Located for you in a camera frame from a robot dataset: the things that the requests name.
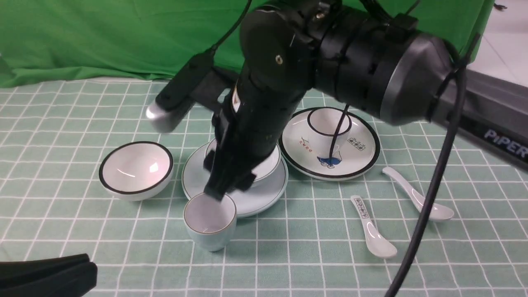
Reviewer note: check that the black rimmed white bowl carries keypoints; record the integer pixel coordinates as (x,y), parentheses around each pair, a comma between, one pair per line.
(137,171)

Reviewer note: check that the pale green plate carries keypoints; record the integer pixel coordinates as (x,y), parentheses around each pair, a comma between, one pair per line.
(258,198)

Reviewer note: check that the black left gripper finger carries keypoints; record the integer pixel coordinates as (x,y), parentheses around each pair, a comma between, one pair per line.
(74,281)

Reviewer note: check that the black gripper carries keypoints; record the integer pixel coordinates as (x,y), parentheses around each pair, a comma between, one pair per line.
(246,137)

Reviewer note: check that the white spoon with print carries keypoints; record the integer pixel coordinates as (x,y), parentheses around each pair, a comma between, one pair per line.
(375,242)

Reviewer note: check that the green checkered tablecloth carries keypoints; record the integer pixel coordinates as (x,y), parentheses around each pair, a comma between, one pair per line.
(311,243)

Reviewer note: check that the green backdrop cloth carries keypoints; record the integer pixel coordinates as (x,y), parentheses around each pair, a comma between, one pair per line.
(70,40)

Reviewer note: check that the pale green cup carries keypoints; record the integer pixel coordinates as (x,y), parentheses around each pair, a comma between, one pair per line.
(209,222)

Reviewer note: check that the pale green bowl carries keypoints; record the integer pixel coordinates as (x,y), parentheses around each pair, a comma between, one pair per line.
(262,171)

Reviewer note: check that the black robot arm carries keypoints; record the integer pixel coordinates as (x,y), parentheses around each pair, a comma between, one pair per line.
(254,71)

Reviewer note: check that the black rimmed cartoon plate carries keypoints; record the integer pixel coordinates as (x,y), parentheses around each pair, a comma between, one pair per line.
(356,157)

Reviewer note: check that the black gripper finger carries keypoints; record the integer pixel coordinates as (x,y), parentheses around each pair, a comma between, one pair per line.
(44,265)

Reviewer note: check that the plain white ceramic spoon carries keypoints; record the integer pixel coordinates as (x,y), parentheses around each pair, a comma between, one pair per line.
(438,213)

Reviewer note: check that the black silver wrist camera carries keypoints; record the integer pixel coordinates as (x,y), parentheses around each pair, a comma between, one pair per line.
(199,81)

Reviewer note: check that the black rimmed white cup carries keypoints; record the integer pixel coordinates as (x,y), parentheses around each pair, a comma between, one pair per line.
(328,131)

